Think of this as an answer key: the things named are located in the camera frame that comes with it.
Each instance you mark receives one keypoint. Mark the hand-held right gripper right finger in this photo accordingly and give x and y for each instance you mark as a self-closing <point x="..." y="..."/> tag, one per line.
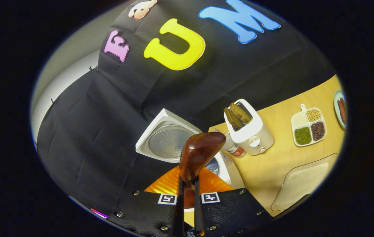
<point x="196" y="214"/>

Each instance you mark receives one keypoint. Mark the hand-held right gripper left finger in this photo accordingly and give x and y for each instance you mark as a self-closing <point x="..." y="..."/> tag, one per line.
<point x="180" y="214"/>

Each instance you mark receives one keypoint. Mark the brown wooden spoon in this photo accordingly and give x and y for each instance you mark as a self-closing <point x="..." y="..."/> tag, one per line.
<point x="200" y="151"/>

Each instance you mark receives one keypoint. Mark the white rice cooker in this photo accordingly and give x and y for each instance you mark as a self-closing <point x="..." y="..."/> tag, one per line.
<point x="163" y="141"/>

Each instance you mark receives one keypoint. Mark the white rice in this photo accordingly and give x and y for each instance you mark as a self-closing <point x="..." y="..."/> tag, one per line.
<point x="305" y="182"/>

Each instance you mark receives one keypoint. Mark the clear plastic bottle red label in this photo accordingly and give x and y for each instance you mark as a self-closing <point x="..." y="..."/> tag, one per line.
<point x="234" y="148"/>

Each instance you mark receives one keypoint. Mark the clear glass dish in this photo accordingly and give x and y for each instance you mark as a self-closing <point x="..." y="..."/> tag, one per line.
<point x="279" y="197"/>

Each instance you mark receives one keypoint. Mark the white toaster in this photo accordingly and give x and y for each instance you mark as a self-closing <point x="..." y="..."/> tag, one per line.
<point x="256" y="135"/>

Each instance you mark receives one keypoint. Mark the brown bread slice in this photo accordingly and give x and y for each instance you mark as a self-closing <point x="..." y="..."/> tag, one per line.
<point x="233" y="118"/>
<point x="242" y="112"/>

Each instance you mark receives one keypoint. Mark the white divided bean dish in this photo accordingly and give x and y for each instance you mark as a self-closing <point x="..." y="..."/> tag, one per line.
<point x="308" y="126"/>

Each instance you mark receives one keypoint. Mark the pale green plate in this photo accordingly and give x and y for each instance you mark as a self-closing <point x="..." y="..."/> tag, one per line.
<point x="336" y="105"/>

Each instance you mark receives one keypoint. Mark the red meat slice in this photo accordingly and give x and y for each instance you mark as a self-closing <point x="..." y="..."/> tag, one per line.
<point x="342" y="112"/>

